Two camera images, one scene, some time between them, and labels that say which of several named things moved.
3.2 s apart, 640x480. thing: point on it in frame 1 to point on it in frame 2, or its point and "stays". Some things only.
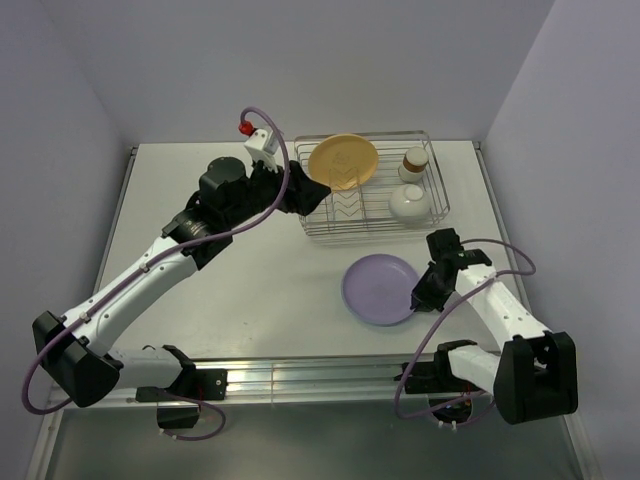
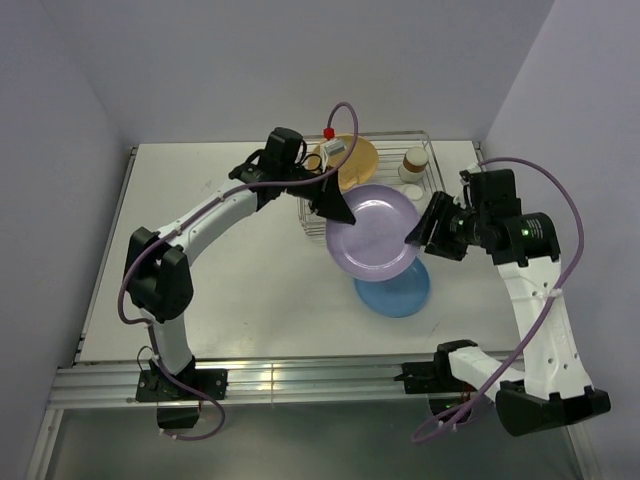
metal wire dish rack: (404, 199) stays
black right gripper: (423, 299) to (440, 207)
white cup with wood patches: (414, 164) stays
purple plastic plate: (377, 289) to (375, 248)
